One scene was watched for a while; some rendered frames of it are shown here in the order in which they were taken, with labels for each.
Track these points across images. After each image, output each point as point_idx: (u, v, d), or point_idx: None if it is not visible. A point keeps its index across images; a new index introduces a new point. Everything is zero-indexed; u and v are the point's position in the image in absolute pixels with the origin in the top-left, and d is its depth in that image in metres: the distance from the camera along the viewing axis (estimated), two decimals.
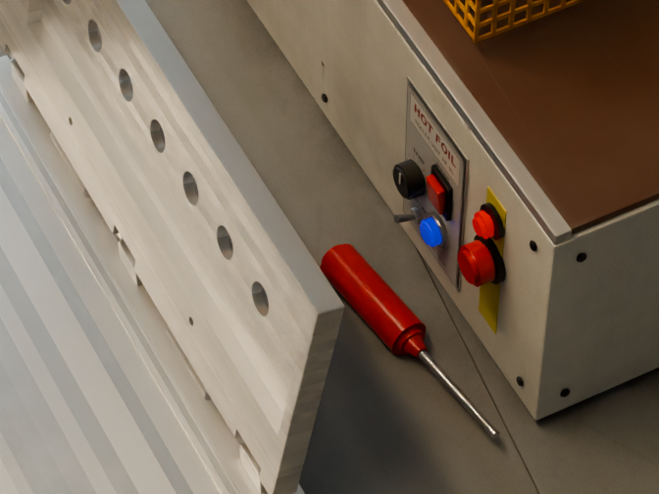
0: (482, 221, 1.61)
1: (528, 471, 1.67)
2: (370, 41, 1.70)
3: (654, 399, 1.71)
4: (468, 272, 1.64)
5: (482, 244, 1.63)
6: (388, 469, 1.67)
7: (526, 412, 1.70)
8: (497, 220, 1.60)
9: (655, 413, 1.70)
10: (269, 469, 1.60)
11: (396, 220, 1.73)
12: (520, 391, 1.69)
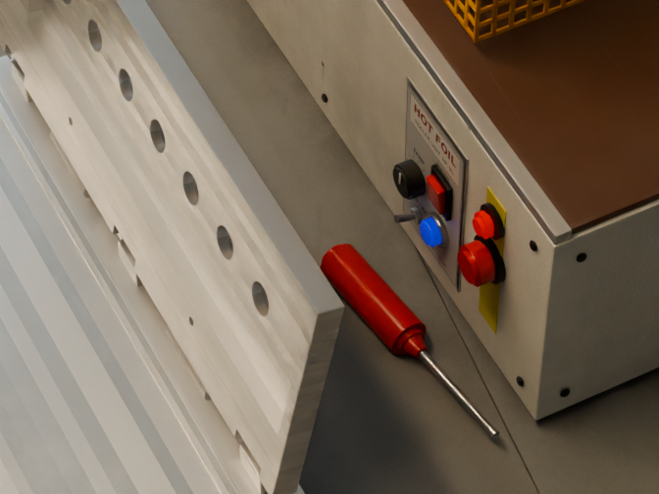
0: (482, 221, 1.61)
1: (528, 471, 1.67)
2: (370, 41, 1.70)
3: (654, 399, 1.71)
4: (468, 272, 1.64)
5: (482, 244, 1.63)
6: (388, 469, 1.67)
7: (526, 412, 1.70)
8: (497, 220, 1.60)
9: (655, 413, 1.70)
10: (269, 469, 1.60)
11: (396, 220, 1.73)
12: (520, 391, 1.69)
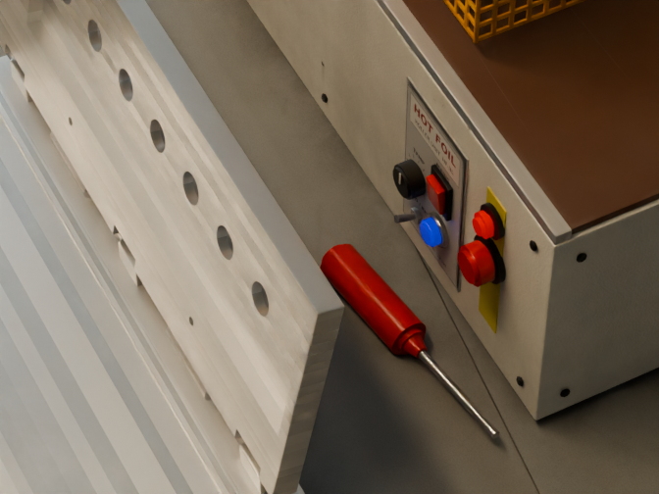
0: (482, 221, 1.61)
1: (528, 471, 1.67)
2: (370, 41, 1.70)
3: (654, 399, 1.71)
4: (468, 272, 1.64)
5: (482, 244, 1.63)
6: (388, 469, 1.67)
7: (526, 412, 1.70)
8: (497, 220, 1.60)
9: (655, 413, 1.70)
10: (269, 469, 1.60)
11: (396, 220, 1.73)
12: (520, 391, 1.69)
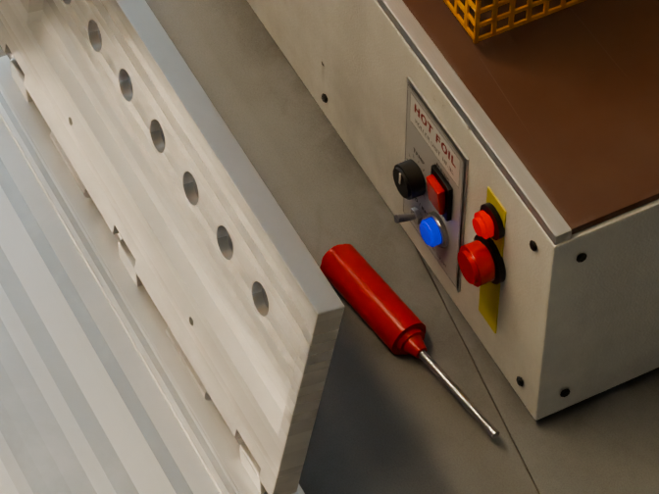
0: (482, 221, 1.61)
1: (528, 471, 1.67)
2: (370, 41, 1.70)
3: (654, 399, 1.71)
4: (468, 272, 1.64)
5: (482, 244, 1.63)
6: (388, 469, 1.67)
7: (526, 412, 1.70)
8: (497, 220, 1.60)
9: (655, 413, 1.70)
10: (269, 469, 1.60)
11: (396, 220, 1.73)
12: (520, 391, 1.69)
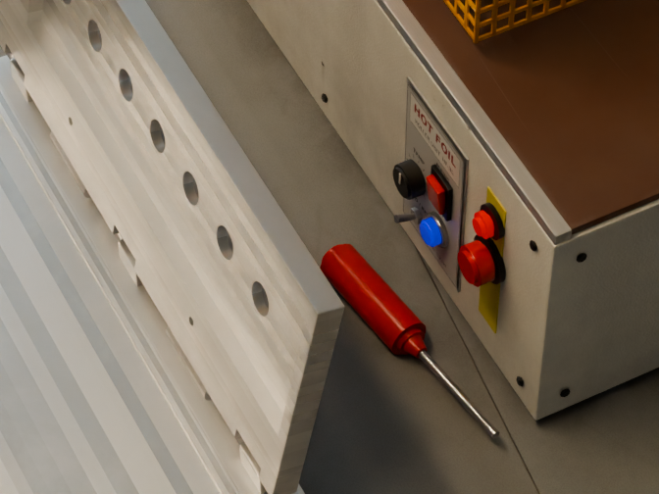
0: (482, 221, 1.61)
1: (528, 471, 1.67)
2: (370, 41, 1.70)
3: (654, 399, 1.71)
4: (468, 272, 1.64)
5: (482, 244, 1.63)
6: (388, 469, 1.67)
7: (526, 412, 1.70)
8: (497, 220, 1.60)
9: (655, 413, 1.70)
10: (269, 469, 1.60)
11: (396, 220, 1.73)
12: (520, 391, 1.69)
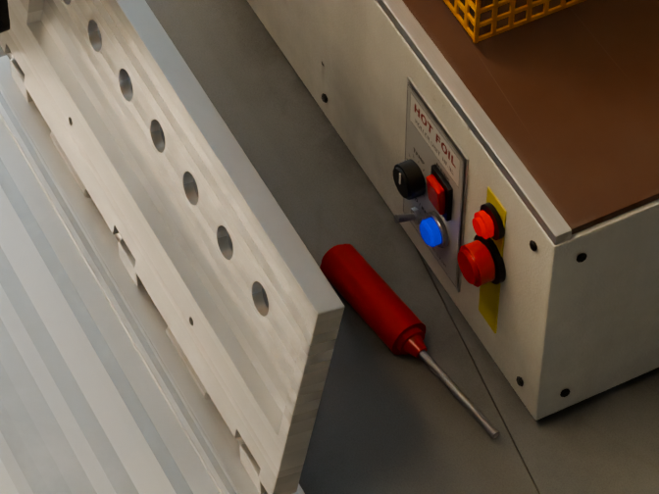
0: (482, 221, 1.61)
1: (528, 471, 1.67)
2: (370, 41, 1.70)
3: (654, 399, 1.71)
4: (468, 272, 1.64)
5: (482, 244, 1.63)
6: (388, 469, 1.67)
7: (526, 412, 1.70)
8: (497, 220, 1.60)
9: (655, 413, 1.70)
10: (269, 469, 1.60)
11: (396, 220, 1.73)
12: (520, 391, 1.69)
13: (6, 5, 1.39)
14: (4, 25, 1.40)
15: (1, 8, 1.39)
